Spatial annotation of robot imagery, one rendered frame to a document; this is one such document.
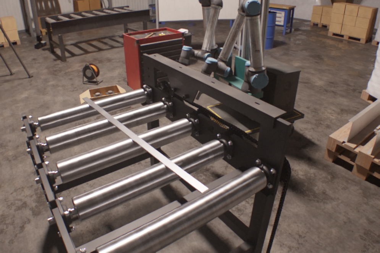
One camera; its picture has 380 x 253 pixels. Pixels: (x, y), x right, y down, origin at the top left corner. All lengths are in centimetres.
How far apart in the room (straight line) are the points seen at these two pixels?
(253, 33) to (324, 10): 913
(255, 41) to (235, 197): 140
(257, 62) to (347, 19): 742
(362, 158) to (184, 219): 216
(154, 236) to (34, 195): 188
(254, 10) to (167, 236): 171
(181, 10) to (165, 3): 37
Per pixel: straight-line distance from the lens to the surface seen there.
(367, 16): 943
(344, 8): 962
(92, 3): 1062
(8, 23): 920
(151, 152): 142
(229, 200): 121
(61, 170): 146
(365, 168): 302
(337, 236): 243
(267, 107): 133
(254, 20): 226
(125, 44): 404
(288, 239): 228
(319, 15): 1140
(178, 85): 181
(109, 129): 176
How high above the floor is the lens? 175
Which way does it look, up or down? 27 degrees down
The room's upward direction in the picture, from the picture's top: straight up
